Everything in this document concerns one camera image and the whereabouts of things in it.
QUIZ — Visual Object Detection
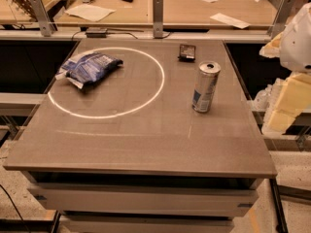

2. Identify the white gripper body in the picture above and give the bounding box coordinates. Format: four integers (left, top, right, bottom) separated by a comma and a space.
280, 3, 311, 73

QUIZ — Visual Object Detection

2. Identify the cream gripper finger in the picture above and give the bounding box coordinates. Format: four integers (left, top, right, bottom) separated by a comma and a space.
266, 72, 311, 134
259, 33, 282, 58

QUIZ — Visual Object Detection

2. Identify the silver blue redbull can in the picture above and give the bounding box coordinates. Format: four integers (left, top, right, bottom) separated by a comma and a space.
192, 61, 221, 113

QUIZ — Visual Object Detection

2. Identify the blue chip bag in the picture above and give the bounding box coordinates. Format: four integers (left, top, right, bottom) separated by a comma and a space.
55, 51, 123, 89

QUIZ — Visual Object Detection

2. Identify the white paper slip right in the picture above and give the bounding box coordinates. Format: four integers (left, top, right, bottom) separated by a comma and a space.
211, 13, 250, 29

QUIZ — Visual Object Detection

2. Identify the small black device on table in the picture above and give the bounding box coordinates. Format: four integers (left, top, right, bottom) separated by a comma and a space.
178, 44, 195, 62

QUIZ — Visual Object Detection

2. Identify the black power adapter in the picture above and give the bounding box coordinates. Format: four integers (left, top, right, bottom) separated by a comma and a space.
86, 28, 108, 38

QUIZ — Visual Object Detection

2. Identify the white paper sheet left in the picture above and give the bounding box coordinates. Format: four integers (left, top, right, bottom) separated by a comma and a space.
65, 4, 115, 22

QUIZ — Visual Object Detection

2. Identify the white drawer cabinet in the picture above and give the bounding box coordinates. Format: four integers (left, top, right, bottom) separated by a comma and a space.
29, 183, 259, 233

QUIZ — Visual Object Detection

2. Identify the right metal bracket post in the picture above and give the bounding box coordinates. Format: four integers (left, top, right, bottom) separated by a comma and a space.
267, 0, 295, 38

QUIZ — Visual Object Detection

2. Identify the metal bracket post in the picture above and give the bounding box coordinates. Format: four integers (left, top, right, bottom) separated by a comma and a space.
29, 0, 55, 37
153, 0, 163, 39
267, 0, 295, 38

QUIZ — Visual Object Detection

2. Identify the middle metal bracket post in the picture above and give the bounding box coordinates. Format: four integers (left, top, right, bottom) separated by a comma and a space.
153, 0, 163, 39

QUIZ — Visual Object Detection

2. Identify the left metal bracket post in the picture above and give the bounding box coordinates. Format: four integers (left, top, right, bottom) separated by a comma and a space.
29, 0, 55, 37

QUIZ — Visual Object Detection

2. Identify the black cable on floor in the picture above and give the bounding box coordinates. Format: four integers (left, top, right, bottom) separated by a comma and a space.
0, 183, 32, 233

